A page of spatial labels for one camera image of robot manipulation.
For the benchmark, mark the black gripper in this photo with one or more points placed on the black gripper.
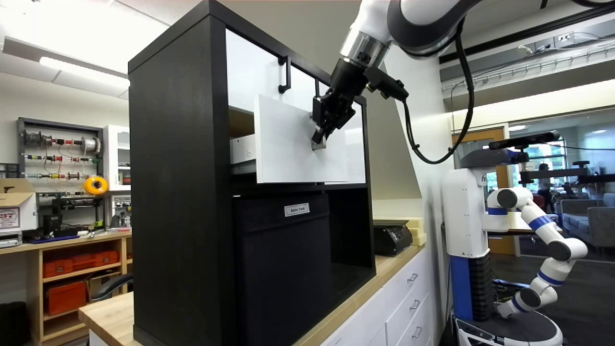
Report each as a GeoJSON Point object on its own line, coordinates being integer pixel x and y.
{"type": "Point", "coordinates": [343, 97]}

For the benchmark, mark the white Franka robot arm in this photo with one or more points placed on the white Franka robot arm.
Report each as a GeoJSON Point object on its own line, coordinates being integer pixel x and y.
{"type": "Point", "coordinates": [372, 20]}

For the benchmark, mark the large white cabinet door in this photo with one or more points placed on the large white cabinet door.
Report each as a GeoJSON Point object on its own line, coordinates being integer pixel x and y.
{"type": "Point", "coordinates": [358, 151]}

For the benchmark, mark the black cabinet door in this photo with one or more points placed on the black cabinet door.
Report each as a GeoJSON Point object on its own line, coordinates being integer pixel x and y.
{"type": "Point", "coordinates": [281, 276]}

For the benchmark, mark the white label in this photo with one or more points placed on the white label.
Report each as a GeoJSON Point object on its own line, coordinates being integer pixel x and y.
{"type": "Point", "coordinates": [297, 210]}

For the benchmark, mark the black device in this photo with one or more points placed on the black device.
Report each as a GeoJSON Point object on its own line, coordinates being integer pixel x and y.
{"type": "Point", "coordinates": [391, 239]}

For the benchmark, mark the white and blue mobile robot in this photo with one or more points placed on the white and blue mobile robot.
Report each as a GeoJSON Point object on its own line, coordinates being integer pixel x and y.
{"type": "Point", "coordinates": [468, 218]}

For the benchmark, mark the white shelf unit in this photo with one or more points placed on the white shelf unit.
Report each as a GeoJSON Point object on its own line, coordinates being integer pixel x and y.
{"type": "Point", "coordinates": [120, 174]}

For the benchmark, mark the yellow roll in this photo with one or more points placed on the yellow roll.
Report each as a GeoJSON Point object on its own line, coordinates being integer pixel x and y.
{"type": "Point", "coordinates": [97, 187]}

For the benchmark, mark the grey tool rack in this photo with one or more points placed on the grey tool rack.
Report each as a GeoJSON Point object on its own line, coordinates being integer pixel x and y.
{"type": "Point", "coordinates": [58, 155]}

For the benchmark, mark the wide red bin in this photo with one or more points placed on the wide red bin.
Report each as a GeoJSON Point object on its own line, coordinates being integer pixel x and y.
{"type": "Point", "coordinates": [80, 262]}

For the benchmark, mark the wood-topped white counter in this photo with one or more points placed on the wood-topped white counter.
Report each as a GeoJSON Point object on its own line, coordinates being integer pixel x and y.
{"type": "Point", "coordinates": [108, 318]}

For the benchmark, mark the small red bin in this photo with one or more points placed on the small red bin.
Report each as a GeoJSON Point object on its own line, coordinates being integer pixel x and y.
{"type": "Point", "coordinates": [66, 297]}

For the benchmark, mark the cardboard box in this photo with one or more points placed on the cardboard box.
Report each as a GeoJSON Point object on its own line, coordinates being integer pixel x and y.
{"type": "Point", "coordinates": [16, 214]}

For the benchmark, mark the wooden workbench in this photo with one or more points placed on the wooden workbench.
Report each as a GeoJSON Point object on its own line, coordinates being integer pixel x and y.
{"type": "Point", "coordinates": [33, 289]}

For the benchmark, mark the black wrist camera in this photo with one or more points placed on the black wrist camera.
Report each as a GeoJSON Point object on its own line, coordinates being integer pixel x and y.
{"type": "Point", "coordinates": [387, 85]}

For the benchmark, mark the black cabinet frame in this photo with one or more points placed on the black cabinet frame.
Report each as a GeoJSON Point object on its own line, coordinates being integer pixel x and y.
{"type": "Point", "coordinates": [179, 193]}

